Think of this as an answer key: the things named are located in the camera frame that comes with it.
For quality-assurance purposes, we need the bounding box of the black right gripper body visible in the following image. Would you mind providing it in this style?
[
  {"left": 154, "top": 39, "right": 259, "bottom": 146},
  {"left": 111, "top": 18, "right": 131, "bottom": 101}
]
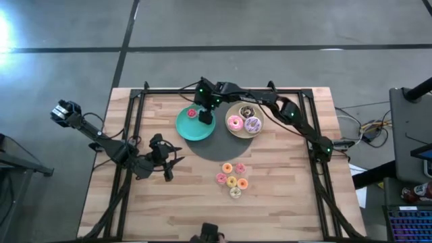
[{"left": 194, "top": 76, "right": 222, "bottom": 126}]

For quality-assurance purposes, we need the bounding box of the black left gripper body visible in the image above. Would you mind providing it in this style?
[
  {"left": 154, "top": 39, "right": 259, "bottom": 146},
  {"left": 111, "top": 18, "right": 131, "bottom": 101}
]
[{"left": 148, "top": 133, "right": 175, "bottom": 183}]

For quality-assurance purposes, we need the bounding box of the large pink frosted donut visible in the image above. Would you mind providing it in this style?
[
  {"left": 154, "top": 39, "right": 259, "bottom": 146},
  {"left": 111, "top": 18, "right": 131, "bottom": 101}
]
[{"left": 226, "top": 114, "right": 244, "bottom": 132}]

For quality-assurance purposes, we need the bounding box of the large chocolate frosted donut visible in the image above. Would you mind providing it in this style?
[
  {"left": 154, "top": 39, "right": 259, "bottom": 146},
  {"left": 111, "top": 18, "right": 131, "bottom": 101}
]
[{"left": 238, "top": 105, "right": 257, "bottom": 119}]

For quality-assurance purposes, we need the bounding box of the large purple frosted donut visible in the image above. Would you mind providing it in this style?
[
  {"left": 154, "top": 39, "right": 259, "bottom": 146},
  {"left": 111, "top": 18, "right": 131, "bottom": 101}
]
[{"left": 243, "top": 116, "right": 263, "bottom": 135}]

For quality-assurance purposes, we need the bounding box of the teal plate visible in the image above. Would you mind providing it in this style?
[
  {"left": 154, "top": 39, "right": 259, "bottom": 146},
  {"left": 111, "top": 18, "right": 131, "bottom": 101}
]
[{"left": 175, "top": 104, "right": 216, "bottom": 142}]

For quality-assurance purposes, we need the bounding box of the grey round mat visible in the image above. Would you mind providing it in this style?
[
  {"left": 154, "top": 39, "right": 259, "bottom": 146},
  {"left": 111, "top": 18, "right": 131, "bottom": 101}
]
[{"left": 184, "top": 94, "right": 254, "bottom": 162}]

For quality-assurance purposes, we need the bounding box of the tan plate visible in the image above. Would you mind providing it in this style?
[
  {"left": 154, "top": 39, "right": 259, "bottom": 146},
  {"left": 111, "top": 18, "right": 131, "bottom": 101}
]
[{"left": 225, "top": 103, "right": 265, "bottom": 140}]

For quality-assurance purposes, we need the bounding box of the black handheld device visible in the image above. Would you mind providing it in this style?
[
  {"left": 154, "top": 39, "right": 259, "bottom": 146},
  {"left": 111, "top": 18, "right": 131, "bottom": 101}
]
[{"left": 190, "top": 221, "right": 226, "bottom": 243}]

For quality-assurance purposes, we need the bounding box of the black metal stand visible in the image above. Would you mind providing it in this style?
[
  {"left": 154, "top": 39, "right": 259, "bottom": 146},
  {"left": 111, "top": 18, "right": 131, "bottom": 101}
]
[{"left": 0, "top": 133, "right": 55, "bottom": 243}]

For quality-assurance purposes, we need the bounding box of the black power adapter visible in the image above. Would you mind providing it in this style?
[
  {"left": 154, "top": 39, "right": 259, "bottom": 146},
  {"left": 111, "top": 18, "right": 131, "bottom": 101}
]
[{"left": 362, "top": 128, "right": 382, "bottom": 142}]

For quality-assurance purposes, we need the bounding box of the white paper sheet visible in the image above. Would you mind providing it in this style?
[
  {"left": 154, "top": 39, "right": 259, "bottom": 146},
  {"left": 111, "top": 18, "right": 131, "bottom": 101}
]
[{"left": 349, "top": 163, "right": 368, "bottom": 209}]

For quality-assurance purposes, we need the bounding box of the black beam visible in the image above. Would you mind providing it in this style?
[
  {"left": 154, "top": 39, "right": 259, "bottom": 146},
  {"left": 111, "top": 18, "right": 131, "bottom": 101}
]
[{"left": 352, "top": 160, "right": 396, "bottom": 190}]

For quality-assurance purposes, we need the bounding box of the dark grey desk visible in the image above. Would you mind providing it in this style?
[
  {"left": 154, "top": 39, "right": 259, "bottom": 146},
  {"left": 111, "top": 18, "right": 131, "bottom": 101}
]
[{"left": 383, "top": 177, "right": 432, "bottom": 243}]

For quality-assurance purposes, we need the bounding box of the black pole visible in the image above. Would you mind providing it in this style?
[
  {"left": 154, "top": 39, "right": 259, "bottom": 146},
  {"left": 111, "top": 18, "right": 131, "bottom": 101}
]
[{"left": 404, "top": 76, "right": 432, "bottom": 102}]

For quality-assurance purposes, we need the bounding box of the black tablet screen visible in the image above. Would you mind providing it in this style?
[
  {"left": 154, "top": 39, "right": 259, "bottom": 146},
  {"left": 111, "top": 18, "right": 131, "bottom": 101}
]
[{"left": 410, "top": 143, "right": 432, "bottom": 179}]

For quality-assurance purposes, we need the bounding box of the glass bottle with label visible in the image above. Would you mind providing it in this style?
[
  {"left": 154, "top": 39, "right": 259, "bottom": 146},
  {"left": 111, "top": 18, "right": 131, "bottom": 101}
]
[{"left": 400, "top": 182, "right": 432, "bottom": 203}]

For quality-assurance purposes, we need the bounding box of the backlit keyboard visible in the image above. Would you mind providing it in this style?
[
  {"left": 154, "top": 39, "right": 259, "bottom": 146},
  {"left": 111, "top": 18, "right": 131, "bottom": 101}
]
[{"left": 384, "top": 205, "right": 432, "bottom": 243}]

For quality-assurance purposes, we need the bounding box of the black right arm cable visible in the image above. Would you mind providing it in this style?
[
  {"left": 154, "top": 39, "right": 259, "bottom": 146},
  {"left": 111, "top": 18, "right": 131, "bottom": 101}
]
[{"left": 177, "top": 80, "right": 304, "bottom": 138}]

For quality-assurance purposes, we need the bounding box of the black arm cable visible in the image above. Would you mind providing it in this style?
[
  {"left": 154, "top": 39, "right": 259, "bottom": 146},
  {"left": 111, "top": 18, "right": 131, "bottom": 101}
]
[
  {"left": 177, "top": 80, "right": 304, "bottom": 138},
  {"left": 82, "top": 112, "right": 178, "bottom": 168}
]

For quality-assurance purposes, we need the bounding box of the black metal table frame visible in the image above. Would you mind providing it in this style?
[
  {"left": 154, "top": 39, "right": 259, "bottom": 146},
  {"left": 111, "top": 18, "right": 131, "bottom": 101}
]
[{"left": 79, "top": 80, "right": 369, "bottom": 243}]

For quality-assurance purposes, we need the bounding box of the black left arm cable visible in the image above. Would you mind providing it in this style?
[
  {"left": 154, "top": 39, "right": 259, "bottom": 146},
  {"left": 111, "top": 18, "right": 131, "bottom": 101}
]
[{"left": 82, "top": 112, "right": 178, "bottom": 168}]

